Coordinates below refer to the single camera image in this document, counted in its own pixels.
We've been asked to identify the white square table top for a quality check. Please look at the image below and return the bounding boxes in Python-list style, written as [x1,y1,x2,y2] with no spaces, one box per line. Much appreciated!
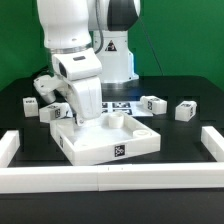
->
[50,112,161,166]

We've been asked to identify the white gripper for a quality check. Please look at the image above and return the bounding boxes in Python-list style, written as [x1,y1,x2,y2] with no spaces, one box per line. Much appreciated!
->
[52,48,102,126]

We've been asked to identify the white marker sheet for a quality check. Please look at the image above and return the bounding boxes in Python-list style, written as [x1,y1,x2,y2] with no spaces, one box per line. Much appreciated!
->
[102,101,153,117]

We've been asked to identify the white U-shaped obstacle fence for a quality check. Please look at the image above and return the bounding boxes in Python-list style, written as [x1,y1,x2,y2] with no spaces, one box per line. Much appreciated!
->
[0,130,224,194]

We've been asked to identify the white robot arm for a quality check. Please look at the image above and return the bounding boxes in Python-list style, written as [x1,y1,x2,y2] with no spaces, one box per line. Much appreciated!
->
[34,0,140,125]

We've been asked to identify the black cable bundle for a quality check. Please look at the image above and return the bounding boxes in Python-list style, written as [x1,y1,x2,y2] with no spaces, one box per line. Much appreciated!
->
[138,16,165,77]

